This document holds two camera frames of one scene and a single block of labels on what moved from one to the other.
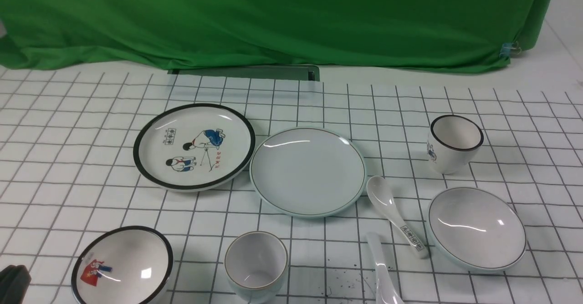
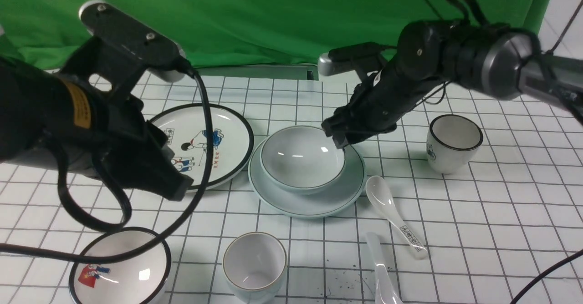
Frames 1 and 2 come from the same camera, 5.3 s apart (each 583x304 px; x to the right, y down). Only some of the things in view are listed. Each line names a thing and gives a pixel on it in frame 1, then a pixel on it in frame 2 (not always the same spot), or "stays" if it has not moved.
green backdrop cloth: x=163 y=22 stays
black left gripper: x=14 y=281 to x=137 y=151
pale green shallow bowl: x=477 y=230 to x=301 y=159
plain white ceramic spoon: x=388 y=289 stays
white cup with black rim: x=453 y=144 stays
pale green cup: x=255 y=262 stays
